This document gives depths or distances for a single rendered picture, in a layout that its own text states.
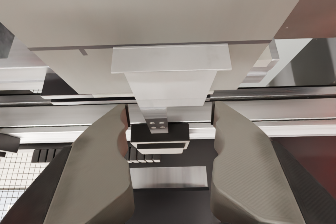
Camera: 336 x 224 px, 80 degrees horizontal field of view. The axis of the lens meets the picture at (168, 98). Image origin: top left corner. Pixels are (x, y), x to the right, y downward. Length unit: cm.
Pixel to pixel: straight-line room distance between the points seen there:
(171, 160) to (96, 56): 59
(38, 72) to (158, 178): 19
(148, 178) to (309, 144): 72
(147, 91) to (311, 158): 72
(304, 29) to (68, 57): 35
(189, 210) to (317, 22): 33
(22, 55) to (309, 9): 38
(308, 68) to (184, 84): 54
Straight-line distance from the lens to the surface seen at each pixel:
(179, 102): 26
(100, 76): 20
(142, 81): 20
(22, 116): 59
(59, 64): 20
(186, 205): 22
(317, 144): 89
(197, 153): 74
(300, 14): 37
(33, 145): 74
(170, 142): 41
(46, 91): 28
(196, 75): 19
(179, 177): 23
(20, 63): 29
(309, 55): 71
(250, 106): 52
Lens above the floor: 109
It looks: 22 degrees down
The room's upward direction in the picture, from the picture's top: 179 degrees clockwise
